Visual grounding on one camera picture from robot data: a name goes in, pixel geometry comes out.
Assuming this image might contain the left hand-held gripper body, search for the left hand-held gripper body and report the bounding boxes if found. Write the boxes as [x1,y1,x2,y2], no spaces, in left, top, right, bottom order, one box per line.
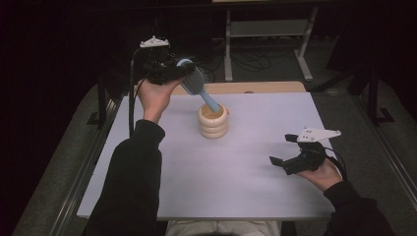
[140,34,185,83]

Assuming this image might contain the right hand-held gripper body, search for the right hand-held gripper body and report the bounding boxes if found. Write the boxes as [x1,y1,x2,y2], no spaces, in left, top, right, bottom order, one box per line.
[282,126,342,177]

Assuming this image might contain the light blue hairbrush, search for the light blue hairbrush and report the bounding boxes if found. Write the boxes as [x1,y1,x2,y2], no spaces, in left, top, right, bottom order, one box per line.
[175,58,222,114]

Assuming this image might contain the cream ribbed cup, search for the cream ribbed cup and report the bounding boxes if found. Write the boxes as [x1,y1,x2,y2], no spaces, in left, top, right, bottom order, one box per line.
[197,102,231,141]

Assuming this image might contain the person's left hand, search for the person's left hand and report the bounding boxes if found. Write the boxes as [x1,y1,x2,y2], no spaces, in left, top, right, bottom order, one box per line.
[135,77,185,125]

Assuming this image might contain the person's right hand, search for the person's right hand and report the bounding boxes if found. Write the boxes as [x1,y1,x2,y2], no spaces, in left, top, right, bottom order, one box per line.
[295,157,344,193]

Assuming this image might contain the black metal stand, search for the black metal stand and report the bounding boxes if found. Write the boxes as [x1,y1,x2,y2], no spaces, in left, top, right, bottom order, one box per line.
[86,70,111,130]
[366,63,396,126]

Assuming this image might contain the person's legs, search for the person's legs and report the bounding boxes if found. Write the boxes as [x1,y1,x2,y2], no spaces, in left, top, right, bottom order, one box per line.
[164,219,283,236]

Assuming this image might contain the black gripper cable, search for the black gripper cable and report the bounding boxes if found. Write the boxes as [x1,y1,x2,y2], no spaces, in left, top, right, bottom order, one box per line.
[323,146,349,182]
[128,48,147,139]

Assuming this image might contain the black floor cables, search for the black floor cables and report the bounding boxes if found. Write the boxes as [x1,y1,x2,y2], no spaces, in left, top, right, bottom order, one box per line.
[201,40,298,75]

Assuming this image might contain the grey metal frame desk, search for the grey metal frame desk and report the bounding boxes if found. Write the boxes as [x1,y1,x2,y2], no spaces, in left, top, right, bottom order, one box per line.
[223,5,320,83]

